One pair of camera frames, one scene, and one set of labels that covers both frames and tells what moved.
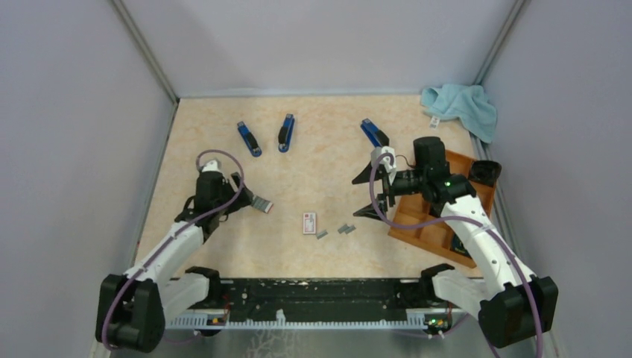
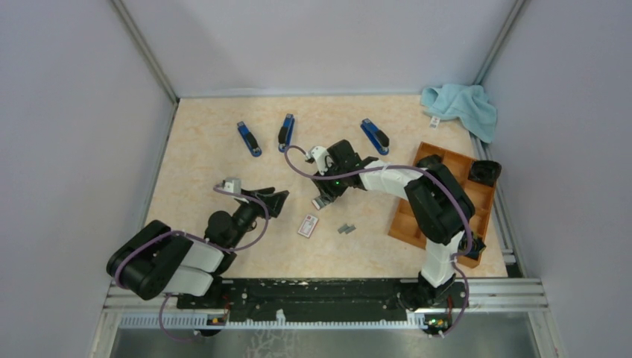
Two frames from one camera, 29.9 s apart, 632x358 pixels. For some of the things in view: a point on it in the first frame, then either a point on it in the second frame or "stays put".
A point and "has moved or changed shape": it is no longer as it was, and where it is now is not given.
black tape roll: (484, 171) stays put
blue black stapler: (285, 133) stays put
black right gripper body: (407, 182) -> (334, 188)
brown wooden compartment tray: (435, 238) stays put
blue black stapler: (250, 139) stays put
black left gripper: (243, 199) -> (274, 200)
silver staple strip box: (261, 203) has moved or changed shape
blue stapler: (377, 136) stays put
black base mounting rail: (323, 297) stays put
